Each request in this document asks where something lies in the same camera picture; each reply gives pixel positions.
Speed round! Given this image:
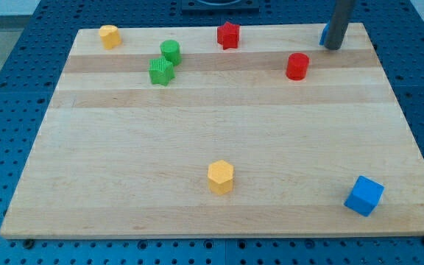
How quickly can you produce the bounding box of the red cylinder block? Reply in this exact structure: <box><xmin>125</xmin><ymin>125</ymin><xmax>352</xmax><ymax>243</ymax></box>
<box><xmin>286</xmin><ymin>53</ymin><xmax>310</xmax><ymax>81</ymax></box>

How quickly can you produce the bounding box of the green star block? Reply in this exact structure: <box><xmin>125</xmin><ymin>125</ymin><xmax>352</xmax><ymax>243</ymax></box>
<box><xmin>149</xmin><ymin>57</ymin><xmax>175</xmax><ymax>86</ymax></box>

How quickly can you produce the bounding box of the red star block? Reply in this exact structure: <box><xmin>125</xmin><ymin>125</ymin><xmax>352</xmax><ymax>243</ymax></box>
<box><xmin>216</xmin><ymin>21</ymin><xmax>240</xmax><ymax>49</ymax></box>

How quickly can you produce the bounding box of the wooden board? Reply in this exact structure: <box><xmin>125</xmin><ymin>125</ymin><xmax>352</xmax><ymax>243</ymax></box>
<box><xmin>0</xmin><ymin>23</ymin><xmax>424</xmax><ymax>239</ymax></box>

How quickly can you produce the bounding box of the yellow hexagon block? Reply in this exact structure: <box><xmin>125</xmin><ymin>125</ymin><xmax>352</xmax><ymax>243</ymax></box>
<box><xmin>207</xmin><ymin>160</ymin><xmax>234</xmax><ymax>195</ymax></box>

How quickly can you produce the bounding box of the green cylinder block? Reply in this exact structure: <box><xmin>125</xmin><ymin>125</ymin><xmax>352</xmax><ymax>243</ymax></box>
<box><xmin>160</xmin><ymin>40</ymin><xmax>182</xmax><ymax>66</ymax></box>

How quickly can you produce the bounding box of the yellow heart block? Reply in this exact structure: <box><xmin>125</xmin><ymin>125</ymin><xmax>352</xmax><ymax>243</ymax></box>
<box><xmin>98</xmin><ymin>25</ymin><xmax>122</xmax><ymax>49</ymax></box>

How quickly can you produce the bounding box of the blue block behind rod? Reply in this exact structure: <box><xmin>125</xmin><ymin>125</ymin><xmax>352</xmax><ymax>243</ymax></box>
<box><xmin>319</xmin><ymin>21</ymin><xmax>330</xmax><ymax>46</ymax></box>

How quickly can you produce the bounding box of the blue cube block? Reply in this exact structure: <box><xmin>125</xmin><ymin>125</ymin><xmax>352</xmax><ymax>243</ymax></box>
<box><xmin>344</xmin><ymin>175</ymin><xmax>384</xmax><ymax>216</ymax></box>

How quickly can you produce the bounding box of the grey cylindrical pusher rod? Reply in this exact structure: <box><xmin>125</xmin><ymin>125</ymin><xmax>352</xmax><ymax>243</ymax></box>
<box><xmin>324</xmin><ymin>0</ymin><xmax>356</xmax><ymax>50</ymax></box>

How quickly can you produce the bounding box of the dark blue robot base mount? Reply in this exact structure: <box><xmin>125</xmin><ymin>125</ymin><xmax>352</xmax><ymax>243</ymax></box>
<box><xmin>180</xmin><ymin>0</ymin><xmax>261</xmax><ymax>12</ymax></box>

